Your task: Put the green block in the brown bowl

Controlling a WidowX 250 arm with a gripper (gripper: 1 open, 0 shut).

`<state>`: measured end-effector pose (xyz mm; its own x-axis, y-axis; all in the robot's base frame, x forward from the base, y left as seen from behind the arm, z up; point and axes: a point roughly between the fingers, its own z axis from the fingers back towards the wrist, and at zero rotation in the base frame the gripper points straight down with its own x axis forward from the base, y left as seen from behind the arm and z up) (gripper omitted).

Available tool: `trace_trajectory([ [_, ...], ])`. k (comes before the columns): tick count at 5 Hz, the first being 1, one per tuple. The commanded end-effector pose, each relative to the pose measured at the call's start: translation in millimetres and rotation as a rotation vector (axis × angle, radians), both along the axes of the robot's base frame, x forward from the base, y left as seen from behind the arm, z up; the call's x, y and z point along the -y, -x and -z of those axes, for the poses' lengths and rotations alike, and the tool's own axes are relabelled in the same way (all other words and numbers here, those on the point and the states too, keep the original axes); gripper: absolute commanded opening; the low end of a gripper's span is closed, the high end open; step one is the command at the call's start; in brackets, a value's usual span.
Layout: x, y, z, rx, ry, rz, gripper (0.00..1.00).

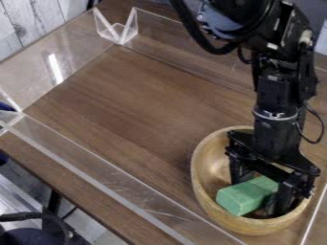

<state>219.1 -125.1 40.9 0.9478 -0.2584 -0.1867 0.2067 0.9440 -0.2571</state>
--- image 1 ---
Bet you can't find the green rectangular block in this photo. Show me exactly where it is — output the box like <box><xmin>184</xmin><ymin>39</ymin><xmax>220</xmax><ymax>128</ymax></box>
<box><xmin>216</xmin><ymin>176</ymin><xmax>279</xmax><ymax>216</ymax></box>

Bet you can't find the black metal clamp bracket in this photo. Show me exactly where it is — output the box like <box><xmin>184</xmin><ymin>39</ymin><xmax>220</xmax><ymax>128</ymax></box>
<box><xmin>41</xmin><ymin>210</ymin><xmax>92</xmax><ymax>245</ymax></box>

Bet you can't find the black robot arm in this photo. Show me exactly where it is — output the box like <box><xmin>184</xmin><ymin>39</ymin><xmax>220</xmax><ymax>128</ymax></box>
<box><xmin>169</xmin><ymin>0</ymin><xmax>320</xmax><ymax>216</ymax></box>

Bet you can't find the black cable loop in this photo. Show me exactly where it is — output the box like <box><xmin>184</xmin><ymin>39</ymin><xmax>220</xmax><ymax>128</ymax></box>
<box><xmin>0</xmin><ymin>212</ymin><xmax>74</xmax><ymax>245</ymax></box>

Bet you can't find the clear acrylic corner bracket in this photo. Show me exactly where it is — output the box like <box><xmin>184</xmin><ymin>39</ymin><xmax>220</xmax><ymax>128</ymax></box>
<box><xmin>93</xmin><ymin>8</ymin><xmax>137</xmax><ymax>46</ymax></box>

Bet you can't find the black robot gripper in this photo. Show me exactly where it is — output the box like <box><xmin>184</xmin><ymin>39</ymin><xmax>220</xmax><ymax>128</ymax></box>
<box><xmin>225</xmin><ymin>109</ymin><xmax>320</xmax><ymax>217</ymax></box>

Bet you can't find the black table leg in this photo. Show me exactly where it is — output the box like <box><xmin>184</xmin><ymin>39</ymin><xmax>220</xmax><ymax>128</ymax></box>
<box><xmin>46</xmin><ymin>190</ymin><xmax>62</xmax><ymax>214</ymax></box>

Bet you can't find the light wooden bowl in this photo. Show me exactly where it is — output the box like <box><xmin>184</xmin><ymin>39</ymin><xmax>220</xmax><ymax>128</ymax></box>
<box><xmin>191</xmin><ymin>125</ymin><xmax>312</xmax><ymax>236</ymax></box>

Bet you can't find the clear acrylic enclosure wall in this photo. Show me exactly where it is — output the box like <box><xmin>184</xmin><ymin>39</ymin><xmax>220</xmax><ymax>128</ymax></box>
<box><xmin>0</xmin><ymin>6</ymin><xmax>327</xmax><ymax>245</ymax></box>

